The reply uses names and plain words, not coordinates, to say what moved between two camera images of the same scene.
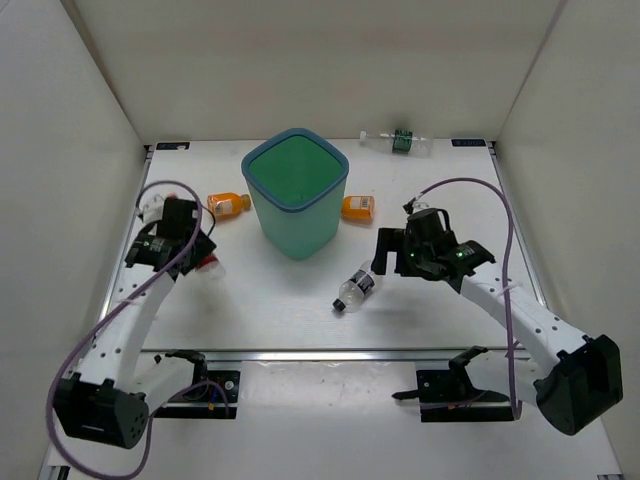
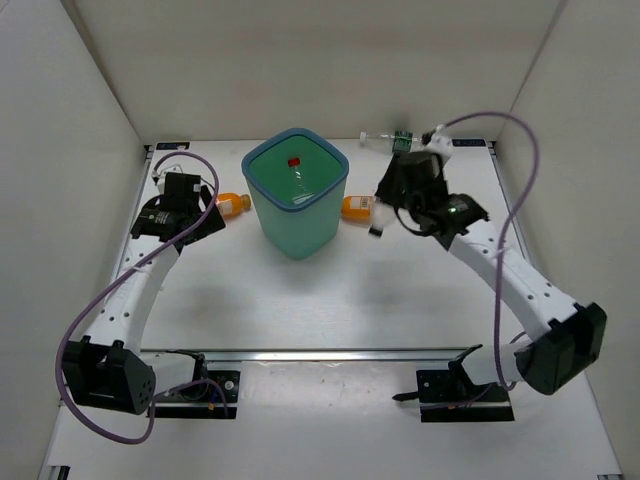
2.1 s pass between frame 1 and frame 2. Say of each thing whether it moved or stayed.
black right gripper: moved
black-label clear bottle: moved
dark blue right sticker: stayed
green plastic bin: stayed
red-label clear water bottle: moved
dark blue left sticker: stayed
